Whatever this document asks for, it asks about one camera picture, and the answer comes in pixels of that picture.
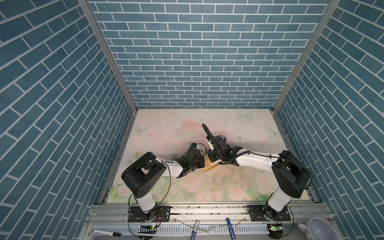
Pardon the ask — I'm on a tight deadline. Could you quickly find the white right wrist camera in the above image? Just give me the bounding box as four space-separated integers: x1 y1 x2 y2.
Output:
206 137 215 151

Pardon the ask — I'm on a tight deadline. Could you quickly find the white-blue marker pen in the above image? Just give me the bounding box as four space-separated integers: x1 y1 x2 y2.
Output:
190 221 200 240

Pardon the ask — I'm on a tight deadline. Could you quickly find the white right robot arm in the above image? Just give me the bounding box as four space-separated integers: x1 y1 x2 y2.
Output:
206 136 313 221

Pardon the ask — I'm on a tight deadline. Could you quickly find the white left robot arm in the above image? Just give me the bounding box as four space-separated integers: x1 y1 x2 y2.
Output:
121 148 205 222

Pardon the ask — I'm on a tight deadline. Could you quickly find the blue marker pen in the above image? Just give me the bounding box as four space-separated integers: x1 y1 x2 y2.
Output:
226 218 237 240

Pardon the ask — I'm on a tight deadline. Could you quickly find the aluminium left corner post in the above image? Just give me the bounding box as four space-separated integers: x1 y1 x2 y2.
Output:
78 0 138 114

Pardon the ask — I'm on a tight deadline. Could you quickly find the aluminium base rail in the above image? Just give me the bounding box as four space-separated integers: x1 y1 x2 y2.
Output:
80 201 338 240

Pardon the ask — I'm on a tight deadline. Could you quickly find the aluminium corner post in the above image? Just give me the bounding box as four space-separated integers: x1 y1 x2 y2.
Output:
78 0 138 114
272 0 341 114

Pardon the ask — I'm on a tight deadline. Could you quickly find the brown paper envelope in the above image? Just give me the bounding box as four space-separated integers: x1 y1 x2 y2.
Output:
202 155 222 172

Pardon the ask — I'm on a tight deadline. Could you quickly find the white plastic cup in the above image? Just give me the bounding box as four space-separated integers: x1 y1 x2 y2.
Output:
298 217 339 240

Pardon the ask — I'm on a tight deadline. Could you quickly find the black corrugated cable hose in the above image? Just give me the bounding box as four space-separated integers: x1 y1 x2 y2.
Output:
201 123 226 160

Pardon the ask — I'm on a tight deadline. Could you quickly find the aluminium right corner post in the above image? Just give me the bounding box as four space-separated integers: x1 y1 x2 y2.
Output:
272 0 341 114

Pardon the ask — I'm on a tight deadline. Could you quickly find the black marker pen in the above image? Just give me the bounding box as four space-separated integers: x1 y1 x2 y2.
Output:
92 229 122 237

